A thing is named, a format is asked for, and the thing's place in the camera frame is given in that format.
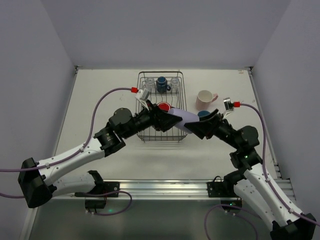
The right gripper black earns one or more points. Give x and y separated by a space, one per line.
214 123

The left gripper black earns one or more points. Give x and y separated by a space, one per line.
154 116

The light blue cup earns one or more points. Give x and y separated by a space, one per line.
203 113

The pink mug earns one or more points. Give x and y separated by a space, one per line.
204 99

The lavender cup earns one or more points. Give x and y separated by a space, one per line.
187 117

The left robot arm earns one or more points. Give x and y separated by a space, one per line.
38 180

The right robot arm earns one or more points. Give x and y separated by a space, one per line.
252 182

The red mug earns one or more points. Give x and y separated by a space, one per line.
164 106

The dark blue mug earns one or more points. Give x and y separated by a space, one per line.
162 85

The right clear glass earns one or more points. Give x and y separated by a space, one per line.
175 84

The clear glass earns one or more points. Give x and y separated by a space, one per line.
175 84
150 84

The left clear glass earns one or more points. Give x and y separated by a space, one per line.
150 84

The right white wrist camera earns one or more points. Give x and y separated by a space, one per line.
229 107

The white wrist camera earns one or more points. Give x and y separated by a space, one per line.
229 107
142 96

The wire dish rack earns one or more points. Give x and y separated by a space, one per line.
175 99

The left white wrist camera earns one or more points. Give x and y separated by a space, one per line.
142 96

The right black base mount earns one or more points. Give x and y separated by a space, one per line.
219 188

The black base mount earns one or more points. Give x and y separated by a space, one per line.
102 189
219 188

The aluminium mounting rail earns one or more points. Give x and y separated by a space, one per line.
140 189

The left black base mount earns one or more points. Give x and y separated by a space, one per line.
102 189

